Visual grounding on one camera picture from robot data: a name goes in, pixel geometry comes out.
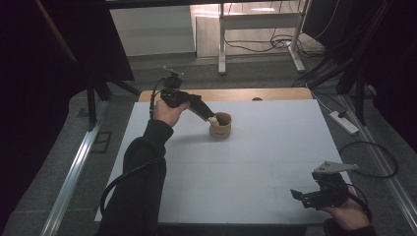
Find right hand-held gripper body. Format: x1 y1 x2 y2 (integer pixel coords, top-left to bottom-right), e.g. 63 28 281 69
301 159 360 210

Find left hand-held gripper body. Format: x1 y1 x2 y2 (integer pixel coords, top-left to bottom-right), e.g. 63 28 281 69
159 66 202 109

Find wooden cup with small figurine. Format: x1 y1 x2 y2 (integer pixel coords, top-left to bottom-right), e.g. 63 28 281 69
208 111 233 140

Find person's left hand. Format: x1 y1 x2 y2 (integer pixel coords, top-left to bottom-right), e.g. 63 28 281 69
152 98 191 129

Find person's right hand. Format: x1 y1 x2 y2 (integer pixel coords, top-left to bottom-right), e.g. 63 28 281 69
322 186 372 232

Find wooden table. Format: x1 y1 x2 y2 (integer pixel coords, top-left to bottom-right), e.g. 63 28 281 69
138 87 315 103

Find white table cover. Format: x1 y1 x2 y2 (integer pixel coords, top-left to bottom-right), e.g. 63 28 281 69
93 98 352 226

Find white power strip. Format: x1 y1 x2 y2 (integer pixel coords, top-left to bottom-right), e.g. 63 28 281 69
328 110 360 136

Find black metal stand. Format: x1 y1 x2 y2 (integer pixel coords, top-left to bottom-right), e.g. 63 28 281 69
84 74 143 133
291 53 379 128

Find dark floor socket cover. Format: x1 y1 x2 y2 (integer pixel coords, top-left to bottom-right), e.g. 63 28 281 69
89 131 113 154

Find black curtain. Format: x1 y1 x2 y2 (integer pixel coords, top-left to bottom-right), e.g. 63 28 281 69
0 0 136 230

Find white desk frame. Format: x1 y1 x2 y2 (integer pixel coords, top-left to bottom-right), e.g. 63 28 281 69
217 0 311 77

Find aluminium floor rail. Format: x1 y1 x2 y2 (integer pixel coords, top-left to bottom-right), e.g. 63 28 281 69
337 93 417 234
38 99 111 236

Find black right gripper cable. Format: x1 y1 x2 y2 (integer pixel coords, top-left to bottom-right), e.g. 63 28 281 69
338 140 399 224

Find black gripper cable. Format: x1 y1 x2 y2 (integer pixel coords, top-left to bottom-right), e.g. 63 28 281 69
98 77 168 216
338 140 399 224

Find black floor cables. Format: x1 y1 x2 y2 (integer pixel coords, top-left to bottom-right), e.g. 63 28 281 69
223 31 327 59

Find white power strip cable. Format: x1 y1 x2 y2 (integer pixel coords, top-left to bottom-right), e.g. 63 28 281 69
305 83 336 114

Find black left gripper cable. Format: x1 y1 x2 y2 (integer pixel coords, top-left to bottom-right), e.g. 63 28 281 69
98 77 168 216

